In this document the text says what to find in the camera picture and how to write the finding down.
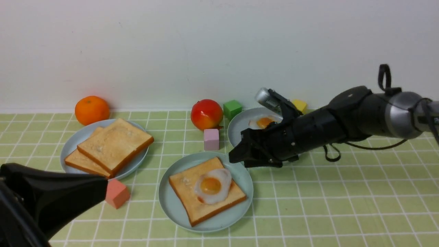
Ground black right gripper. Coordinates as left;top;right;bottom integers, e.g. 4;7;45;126
228;110;347;168

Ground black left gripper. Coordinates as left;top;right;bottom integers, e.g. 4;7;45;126
1;163;108;247

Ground fried egg front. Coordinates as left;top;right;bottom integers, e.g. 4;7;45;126
193;168;232;205

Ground fried egg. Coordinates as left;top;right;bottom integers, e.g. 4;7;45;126
248;116;278;130
193;168;232;205

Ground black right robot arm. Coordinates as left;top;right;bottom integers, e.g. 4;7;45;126
228;64;439;168

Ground fried egg rear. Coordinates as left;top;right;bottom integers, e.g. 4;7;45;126
248;116;278;130

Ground yellow cube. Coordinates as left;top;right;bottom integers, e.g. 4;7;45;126
292;99;308;114

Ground grey plate with eggs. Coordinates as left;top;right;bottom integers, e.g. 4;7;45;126
227;107;283;164

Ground green cube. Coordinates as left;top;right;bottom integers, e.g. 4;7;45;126
223;100;243;121

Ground salmon red cube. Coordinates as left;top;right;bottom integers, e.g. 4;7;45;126
105;179;131;209

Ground pink cube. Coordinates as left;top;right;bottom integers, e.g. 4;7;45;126
204;129;220;151

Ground red yellow apple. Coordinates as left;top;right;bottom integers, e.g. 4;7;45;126
191;99;224;131

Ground orange fruit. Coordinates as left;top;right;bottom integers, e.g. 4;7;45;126
75;96;111;126

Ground green checkered tablecloth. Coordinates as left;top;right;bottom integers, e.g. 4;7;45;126
0;108;439;247

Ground light blue centre plate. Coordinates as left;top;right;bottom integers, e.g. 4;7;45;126
158;152;254;233

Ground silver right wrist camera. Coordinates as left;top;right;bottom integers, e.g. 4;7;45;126
254;87;303;119

